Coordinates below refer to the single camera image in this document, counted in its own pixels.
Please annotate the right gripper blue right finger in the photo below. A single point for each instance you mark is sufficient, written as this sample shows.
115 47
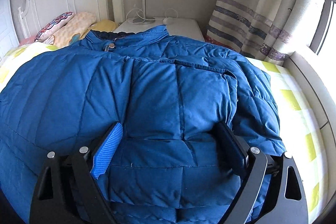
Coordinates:
250 164

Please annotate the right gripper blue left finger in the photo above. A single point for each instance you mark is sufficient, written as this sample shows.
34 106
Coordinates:
88 164

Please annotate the blue puffer jacket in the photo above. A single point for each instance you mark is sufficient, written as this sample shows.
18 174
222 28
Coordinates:
167 92

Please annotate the white and yellow checked bedsheet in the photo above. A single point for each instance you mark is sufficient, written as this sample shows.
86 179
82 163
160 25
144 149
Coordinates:
298 124

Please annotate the peach textured pillow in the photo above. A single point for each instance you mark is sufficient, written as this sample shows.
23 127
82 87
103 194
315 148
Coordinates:
73 30

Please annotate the floral patterned pillow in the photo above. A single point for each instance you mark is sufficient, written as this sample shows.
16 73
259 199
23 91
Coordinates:
54 26

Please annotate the yellow pillow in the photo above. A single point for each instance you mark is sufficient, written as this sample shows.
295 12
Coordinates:
102 26

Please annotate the white wardrobe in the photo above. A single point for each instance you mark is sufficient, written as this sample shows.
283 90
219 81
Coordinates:
8 35

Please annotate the white bedside table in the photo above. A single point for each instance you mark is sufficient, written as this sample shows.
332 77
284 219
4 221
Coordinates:
176 26

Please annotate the silver lamp pole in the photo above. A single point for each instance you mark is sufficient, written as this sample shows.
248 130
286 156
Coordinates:
141 17

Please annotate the striped nautical curtain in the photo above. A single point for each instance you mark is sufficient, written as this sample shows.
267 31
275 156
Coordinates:
267 30

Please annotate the window frame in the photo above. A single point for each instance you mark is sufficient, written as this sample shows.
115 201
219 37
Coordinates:
324 25

